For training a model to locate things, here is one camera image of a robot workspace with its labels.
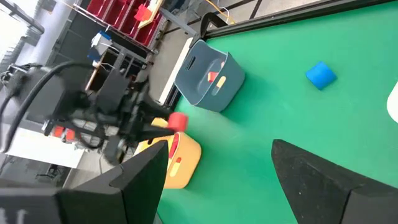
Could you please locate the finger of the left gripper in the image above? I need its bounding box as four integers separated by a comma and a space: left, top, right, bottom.
137, 127, 175, 143
143, 98, 174, 122

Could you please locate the dark teal plastic bin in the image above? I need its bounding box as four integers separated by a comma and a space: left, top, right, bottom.
174, 39, 246, 113

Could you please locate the yellow plastic bin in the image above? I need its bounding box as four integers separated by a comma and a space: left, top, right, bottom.
132, 116, 203, 190

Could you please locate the red cylinder block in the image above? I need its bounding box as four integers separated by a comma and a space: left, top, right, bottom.
167, 111, 190, 133

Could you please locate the black table edge rail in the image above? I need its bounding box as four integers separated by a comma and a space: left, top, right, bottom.
206, 0, 389, 40

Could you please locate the black shelving unit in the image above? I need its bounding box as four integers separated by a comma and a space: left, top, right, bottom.
46, 0, 150, 94

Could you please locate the red storage bin rack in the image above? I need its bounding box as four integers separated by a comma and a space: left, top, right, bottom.
86, 0, 164, 47

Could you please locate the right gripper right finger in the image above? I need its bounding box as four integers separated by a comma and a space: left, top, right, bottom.
271, 138, 398, 224

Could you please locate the wooden board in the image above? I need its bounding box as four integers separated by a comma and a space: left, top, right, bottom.
136, 0, 165, 29

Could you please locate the yellow floor cable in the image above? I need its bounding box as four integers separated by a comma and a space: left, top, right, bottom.
203, 0, 238, 26

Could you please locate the white and blue box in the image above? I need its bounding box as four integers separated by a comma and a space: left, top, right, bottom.
88, 30, 113, 62

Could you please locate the blue cube block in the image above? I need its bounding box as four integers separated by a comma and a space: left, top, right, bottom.
304, 60, 338, 91

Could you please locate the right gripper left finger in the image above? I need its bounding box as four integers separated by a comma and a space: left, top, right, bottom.
58, 139, 170, 224

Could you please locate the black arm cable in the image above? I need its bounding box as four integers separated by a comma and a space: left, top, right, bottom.
0, 60, 96, 153

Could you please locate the white plastic bin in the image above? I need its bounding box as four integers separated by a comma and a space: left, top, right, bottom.
386, 80, 398, 124

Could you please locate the black corner post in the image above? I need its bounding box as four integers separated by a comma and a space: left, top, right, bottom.
200, 11, 230, 39

